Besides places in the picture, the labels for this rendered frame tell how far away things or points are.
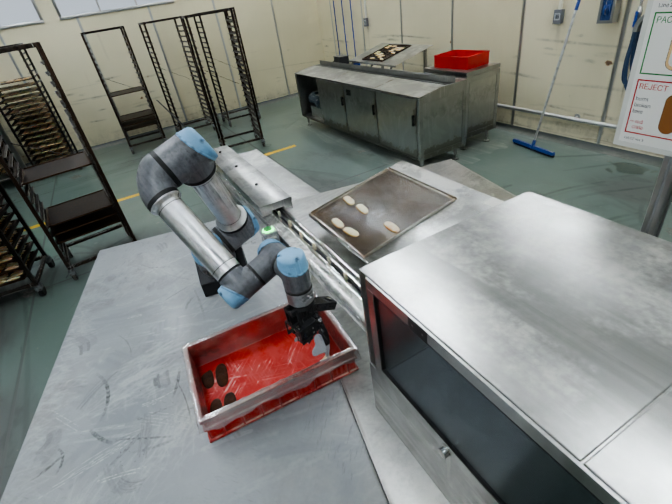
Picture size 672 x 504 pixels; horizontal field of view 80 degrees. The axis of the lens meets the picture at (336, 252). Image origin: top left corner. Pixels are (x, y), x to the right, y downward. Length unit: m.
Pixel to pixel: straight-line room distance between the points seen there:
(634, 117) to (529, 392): 1.06
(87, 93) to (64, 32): 0.92
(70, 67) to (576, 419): 8.30
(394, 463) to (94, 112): 7.98
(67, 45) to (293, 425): 7.77
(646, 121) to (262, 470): 1.43
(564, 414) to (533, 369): 0.07
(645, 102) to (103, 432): 1.83
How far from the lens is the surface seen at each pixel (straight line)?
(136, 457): 1.34
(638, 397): 0.68
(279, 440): 1.19
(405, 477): 1.10
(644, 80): 1.49
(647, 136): 1.51
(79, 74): 8.44
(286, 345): 1.40
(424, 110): 4.32
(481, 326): 0.72
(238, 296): 1.09
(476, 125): 5.11
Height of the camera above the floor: 1.80
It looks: 33 degrees down
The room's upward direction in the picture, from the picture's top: 10 degrees counter-clockwise
